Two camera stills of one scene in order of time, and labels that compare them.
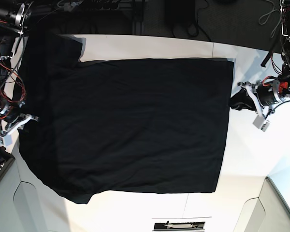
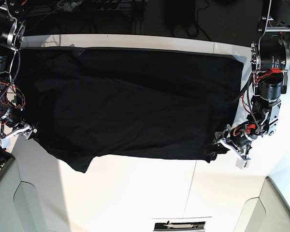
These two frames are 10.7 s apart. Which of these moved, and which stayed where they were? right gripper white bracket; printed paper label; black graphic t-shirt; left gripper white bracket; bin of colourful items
Moved: right gripper white bracket; left gripper white bracket; black graphic t-shirt
Stayed: bin of colourful items; printed paper label
